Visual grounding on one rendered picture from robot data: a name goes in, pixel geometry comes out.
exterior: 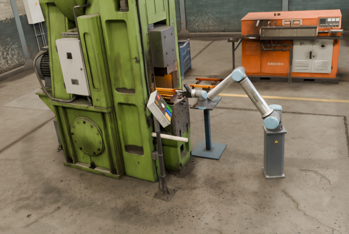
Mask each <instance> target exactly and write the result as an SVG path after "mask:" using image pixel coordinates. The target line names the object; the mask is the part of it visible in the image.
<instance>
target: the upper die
mask: <svg viewBox="0 0 349 234"><path fill-rule="evenodd" d="M153 68H154V74H169V73H171V72H172V71H174V70H175V69H176V64H175V62H173V63H171V64H170V65H168V66H166V67H165V68H160V67H153Z"/></svg>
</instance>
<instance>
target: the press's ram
mask: <svg viewBox="0 0 349 234"><path fill-rule="evenodd" d="M149 32H150V41H151V50H152V59H153V67H160V68H165V67H166V66H168V65H170V64H171V63H173V62H175V61H176V60H177V53H176V42H175V30H174V26H173V25H154V28H152V29H149Z"/></svg>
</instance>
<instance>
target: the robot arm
mask: <svg viewBox="0 0 349 234"><path fill-rule="evenodd" d="M245 73H246V69H245V68H244V67H242V66H238V67H236V68H235V69H234V70H233V71H232V73H231V74H230V75H229V76H228V77H227V78H225V79H224V80H223V81H222V82H221V83H220V84H218V85H217V86H216V87H215V88H214V89H213V90H211V91H210V92H209V93H207V92H206V91H204V90H194V89H193V90H190V88H189V87H188V85H187V83H185V84H184V85H183V86H184V87H185V89H183V91H181V90H176V92H177V93H178V95H180V94H182V93H183V94H182V98H192V97H193V98H198V108H199V109H202V110H203V109H206V105H207V104H208V103H209V102H210V101H211V100H212V99H213V98H214V97H215V96H217V95H218V94H219V93H221V92H222V91H223V90H224V89H225V88H227V87H228V86H229V85H230V84H232V83H233V82H234V81H237V82H238V83H239V85H240V86H241V87H242V89H243V90H244V91H245V93H246V94H247V95H248V97H249V98H250V100H251V101H252V102H253V104H254V105H255V106H256V108H257V109H258V110H259V112H260V113H261V118H262V119H263V121H264V125H265V127H266V129H267V130H268V131H270V132H280V131H282V130H283V124H282V122H281V117H282V107H281V106H280V105H269V106H268V105H267V103H266V102H265V101H264V99H263V98H262V97H261V95H260V94H259V92H258V91H257V90H256V88H255V87H254V86H253V84H252V83H251V81H250V80H249V79H248V78H247V75H246V74H245Z"/></svg>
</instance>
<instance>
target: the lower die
mask: <svg viewBox="0 0 349 234"><path fill-rule="evenodd" d="M158 91H161V92H170V91H162V90H158ZM171 93H174V92H171ZM175 93H176V94H170V93H160V92H159V94H160V95H161V96H162V95H163V96H162V98H163V99H164V101H165V100H166V101H167V102H174V101H175V100H176V99H177V98H178V93H177V92H175ZM165 95H166V96H165Z"/></svg>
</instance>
